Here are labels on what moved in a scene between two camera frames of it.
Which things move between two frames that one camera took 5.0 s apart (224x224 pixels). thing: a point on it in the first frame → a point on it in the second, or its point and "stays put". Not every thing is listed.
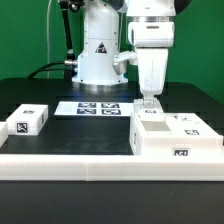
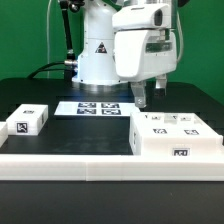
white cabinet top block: [27, 119] stays put
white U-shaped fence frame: [110, 167] stays put
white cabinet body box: [172, 134] stays put
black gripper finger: [152, 100] → [161, 85]
